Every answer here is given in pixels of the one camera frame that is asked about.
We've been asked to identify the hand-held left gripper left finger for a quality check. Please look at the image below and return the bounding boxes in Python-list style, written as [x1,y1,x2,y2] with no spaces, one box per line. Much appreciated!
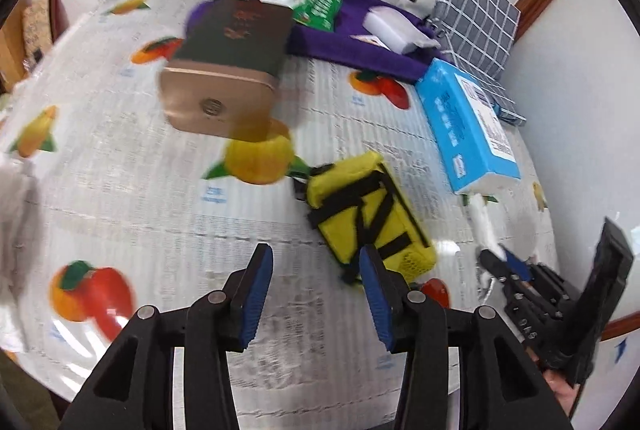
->
[57,242,275,430]

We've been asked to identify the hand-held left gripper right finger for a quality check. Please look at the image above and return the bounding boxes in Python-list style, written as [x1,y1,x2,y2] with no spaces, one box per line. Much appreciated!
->
[359,244,576,430]

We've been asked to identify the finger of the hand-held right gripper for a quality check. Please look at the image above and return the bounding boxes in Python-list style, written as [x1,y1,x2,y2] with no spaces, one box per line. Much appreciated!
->
[500,246,540,283]
[479,250,513,283]

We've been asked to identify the white tube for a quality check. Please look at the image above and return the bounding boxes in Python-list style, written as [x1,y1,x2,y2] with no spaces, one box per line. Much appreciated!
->
[467,192,501,261]

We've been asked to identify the person's right hand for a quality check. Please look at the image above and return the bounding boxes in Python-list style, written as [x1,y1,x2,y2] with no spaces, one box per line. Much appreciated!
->
[532,345,583,416]

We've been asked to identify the brown wooden baseboard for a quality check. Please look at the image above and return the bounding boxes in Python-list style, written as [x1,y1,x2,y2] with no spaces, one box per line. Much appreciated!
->
[600,314,640,343]

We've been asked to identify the blue tissue box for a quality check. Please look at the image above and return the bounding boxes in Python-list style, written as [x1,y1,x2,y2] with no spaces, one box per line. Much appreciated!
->
[414,58,521,196]

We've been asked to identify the gold and dark box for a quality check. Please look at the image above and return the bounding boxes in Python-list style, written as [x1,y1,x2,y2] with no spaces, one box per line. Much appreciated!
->
[159,0,293,143]

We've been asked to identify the purple towel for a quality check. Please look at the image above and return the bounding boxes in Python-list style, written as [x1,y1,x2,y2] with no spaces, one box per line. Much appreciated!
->
[185,0,446,83]

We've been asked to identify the grey plaid cushion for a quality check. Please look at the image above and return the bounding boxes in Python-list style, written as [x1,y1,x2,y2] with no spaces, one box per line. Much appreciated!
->
[430,0,528,127]

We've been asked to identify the white packet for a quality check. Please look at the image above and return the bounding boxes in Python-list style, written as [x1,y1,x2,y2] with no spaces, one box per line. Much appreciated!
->
[362,5,441,53]

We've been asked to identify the green tissue pack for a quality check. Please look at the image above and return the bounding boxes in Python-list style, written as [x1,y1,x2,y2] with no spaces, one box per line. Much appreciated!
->
[291,0,343,32]

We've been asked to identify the yellow pouch black straps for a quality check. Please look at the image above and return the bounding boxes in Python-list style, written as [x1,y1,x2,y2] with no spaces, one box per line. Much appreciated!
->
[295,151,437,286]

